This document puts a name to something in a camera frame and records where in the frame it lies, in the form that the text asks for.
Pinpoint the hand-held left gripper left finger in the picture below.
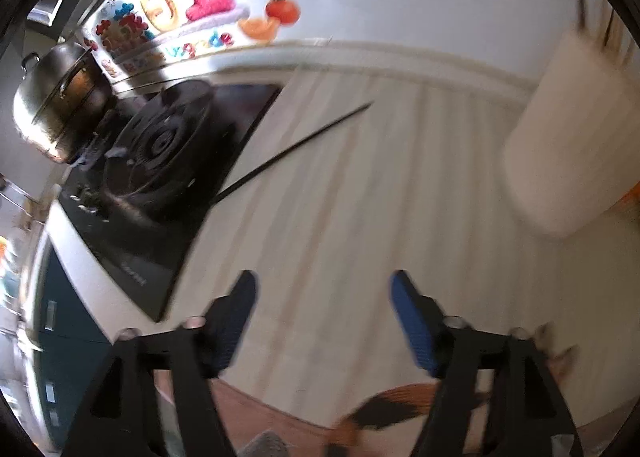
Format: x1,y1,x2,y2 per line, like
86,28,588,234
60,271,258,457

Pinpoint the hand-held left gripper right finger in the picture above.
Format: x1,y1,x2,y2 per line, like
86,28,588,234
391,271,583,457

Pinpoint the white utensil holder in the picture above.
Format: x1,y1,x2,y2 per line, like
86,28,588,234
502,28,640,239

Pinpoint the black glass stovetop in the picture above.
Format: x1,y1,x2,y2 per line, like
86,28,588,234
50,78,284,324

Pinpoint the grey fabric item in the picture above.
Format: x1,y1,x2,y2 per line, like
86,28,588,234
239,429,292,457

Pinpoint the striped cat print mat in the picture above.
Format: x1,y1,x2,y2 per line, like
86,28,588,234
155,62,640,457

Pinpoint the teal cabinet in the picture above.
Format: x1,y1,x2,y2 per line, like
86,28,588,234
22,237,118,443

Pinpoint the black gas burner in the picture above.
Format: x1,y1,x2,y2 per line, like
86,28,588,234
104,82,217,219

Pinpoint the steel cooking pot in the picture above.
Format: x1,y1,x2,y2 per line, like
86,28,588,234
12,41,117,166

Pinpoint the colourful wall sticker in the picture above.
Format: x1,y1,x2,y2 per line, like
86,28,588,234
82,0,302,88

